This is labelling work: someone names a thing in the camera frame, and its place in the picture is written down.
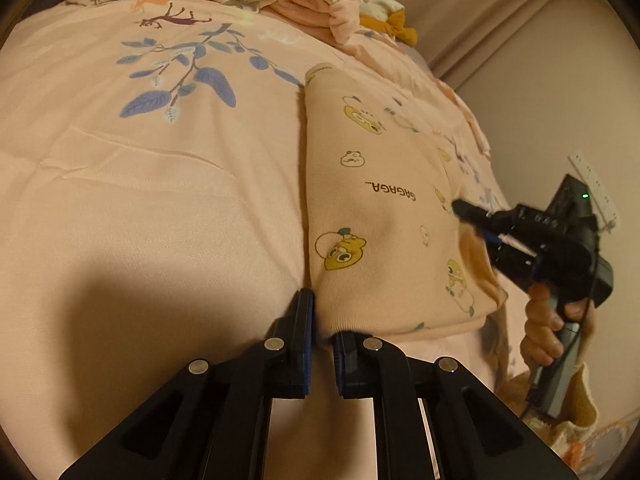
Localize pink cartoon print garment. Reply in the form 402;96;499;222
305;64;506;338

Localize beige curtain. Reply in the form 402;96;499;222
397;0;551;89

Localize pink printed duvet cover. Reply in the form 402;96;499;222
1;0;504;479

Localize person's right hand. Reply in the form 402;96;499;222
520;284;596;372

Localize floral patterned sleeve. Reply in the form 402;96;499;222
496;364;639;479

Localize white power strip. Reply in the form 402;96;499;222
568;151;620;233

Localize black tracking camera box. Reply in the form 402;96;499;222
546;174;593;222

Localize pink folded garment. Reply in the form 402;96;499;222
269;0;360;44

